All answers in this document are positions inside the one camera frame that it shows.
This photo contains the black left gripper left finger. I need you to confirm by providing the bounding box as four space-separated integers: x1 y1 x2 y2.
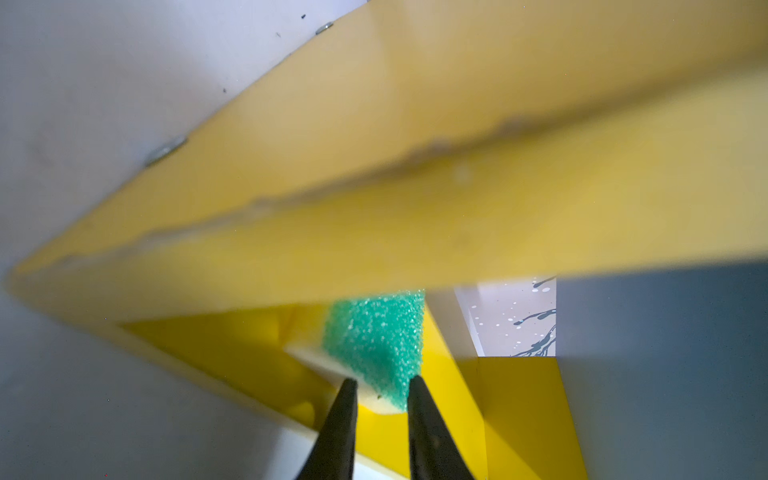
296 378 358 480

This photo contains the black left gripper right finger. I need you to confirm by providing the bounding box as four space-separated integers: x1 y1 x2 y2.
407 376 474 480

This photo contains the green topped sponge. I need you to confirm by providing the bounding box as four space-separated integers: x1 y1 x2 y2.
283 290 426 415

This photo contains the yellow shelf unit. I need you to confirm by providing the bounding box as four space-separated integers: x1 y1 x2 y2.
5 0 768 480

